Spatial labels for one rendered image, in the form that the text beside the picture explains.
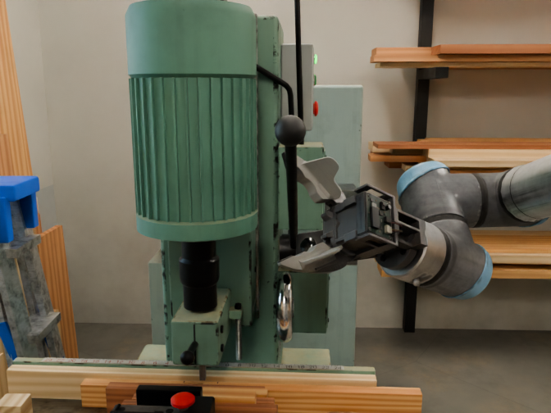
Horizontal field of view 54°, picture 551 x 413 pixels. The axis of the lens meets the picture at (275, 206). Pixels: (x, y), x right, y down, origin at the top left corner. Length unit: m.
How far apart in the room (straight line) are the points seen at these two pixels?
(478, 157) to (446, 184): 1.83
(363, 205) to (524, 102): 2.64
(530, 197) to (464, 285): 0.15
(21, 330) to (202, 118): 1.05
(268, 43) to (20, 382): 0.70
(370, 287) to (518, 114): 1.27
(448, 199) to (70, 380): 0.67
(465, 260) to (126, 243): 2.68
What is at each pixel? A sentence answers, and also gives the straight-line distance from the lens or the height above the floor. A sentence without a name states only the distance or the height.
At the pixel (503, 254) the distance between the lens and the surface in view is 2.85.
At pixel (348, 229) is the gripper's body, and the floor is 1.23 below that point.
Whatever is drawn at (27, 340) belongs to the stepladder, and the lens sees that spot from 1.64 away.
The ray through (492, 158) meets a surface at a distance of 2.72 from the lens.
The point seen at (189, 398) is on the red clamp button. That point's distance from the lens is 0.71.
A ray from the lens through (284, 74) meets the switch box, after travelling 1.04.
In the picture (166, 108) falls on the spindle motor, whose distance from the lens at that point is 0.71.
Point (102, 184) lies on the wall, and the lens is 3.27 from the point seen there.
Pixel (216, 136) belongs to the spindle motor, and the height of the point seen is 1.34.
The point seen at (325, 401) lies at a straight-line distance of 0.89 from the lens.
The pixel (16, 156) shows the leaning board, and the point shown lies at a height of 1.11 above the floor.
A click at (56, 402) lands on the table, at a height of 0.90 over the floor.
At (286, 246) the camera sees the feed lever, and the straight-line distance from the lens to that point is 0.92.
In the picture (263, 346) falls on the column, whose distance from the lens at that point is 1.06.
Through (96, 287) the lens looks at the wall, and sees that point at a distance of 3.45.
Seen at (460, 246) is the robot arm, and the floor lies 1.18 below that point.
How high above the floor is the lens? 1.40
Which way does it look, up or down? 12 degrees down
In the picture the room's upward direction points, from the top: straight up
